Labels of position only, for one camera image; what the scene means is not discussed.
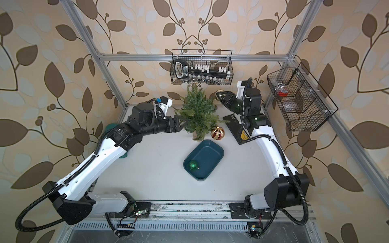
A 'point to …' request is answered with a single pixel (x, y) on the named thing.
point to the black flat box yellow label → (235, 126)
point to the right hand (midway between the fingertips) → (218, 95)
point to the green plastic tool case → (108, 127)
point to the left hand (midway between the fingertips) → (181, 119)
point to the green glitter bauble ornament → (193, 165)
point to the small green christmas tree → (199, 111)
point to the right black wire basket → (305, 106)
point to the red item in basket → (282, 94)
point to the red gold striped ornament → (217, 133)
